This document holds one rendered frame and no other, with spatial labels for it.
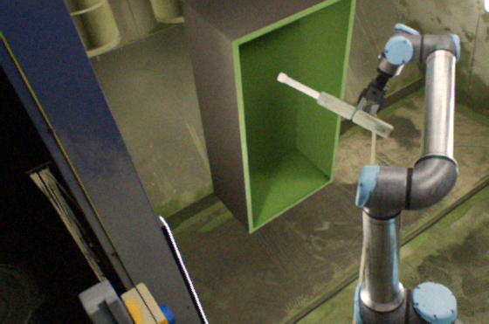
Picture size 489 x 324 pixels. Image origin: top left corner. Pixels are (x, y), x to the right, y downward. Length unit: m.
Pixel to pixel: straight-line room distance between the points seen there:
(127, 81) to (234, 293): 1.51
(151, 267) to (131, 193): 0.31
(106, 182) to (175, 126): 1.95
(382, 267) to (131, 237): 0.78
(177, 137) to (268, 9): 1.62
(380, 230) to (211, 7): 1.06
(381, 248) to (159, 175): 2.10
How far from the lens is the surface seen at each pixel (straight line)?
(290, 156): 2.97
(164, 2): 3.05
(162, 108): 3.35
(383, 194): 1.31
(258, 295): 2.88
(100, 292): 1.00
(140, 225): 1.55
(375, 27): 4.19
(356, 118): 1.88
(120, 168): 1.42
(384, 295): 1.68
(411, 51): 1.69
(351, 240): 3.08
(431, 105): 1.51
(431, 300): 1.77
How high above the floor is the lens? 2.35
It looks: 41 degrees down
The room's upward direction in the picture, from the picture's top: 10 degrees counter-clockwise
